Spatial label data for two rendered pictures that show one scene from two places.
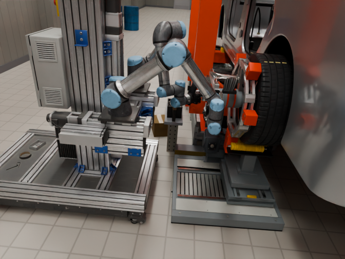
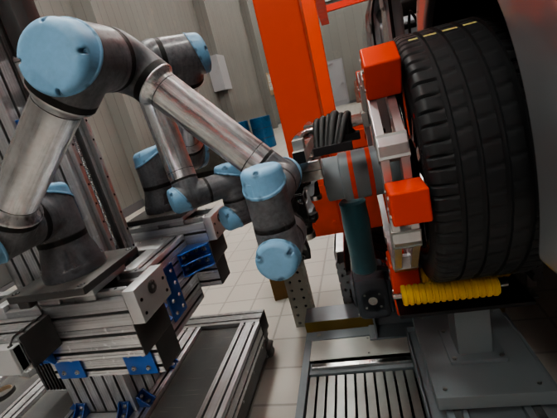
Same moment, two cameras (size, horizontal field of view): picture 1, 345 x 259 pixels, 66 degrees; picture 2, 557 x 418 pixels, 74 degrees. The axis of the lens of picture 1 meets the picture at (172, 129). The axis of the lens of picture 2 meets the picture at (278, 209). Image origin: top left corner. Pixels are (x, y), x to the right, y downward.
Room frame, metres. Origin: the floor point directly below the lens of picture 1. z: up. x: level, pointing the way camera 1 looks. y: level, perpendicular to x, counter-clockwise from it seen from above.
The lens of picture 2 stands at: (0.79, -0.40, 1.11)
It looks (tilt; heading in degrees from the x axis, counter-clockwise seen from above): 16 degrees down; 14
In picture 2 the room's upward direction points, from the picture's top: 14 degrees counter-clockwise
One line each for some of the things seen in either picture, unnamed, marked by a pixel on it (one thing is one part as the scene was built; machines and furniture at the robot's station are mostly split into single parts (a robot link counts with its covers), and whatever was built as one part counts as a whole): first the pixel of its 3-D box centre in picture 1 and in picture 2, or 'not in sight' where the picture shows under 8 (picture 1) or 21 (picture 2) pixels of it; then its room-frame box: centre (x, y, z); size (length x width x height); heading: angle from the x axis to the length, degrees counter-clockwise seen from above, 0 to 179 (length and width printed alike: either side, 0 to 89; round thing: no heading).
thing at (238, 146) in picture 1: (247, 147); (448, 289); (1.74, -0.57, 0.51); 0.29 x 0.06 x 0.06; 90
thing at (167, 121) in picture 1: (174, 113); not in sight; (2.39, 0.00, 0.44); 0.43 x 0.17 x 0.03; 0
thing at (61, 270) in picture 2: (119, 104); (68, 252); (1.54, 0.34, 0.87); 0.15 x 0.15 x 0.10
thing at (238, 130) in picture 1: (239, 98); (386, 167); (1.86, -0.47, 0.85); 0.54 x 0.07 x 0.54; 0
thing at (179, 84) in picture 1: (177, 88); (225, 183); (1.80, -0.02, 0.91); 0.11 x 0.08 x 0.11; 129
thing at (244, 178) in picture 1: (247, 159); (467, 320); (1.86, -0.64, 0.32); 0.40 x 0.30 x 0.28; 0
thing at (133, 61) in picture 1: (135, 65); (153, 164); (2.04, 0.32, 0.98); 0.13 x 0.12 x 0.14; 129
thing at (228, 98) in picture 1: (229, 97); (360, 172); (1.86, -0.40, 0.85); 0.21 x 0.14 x 0.14; 90
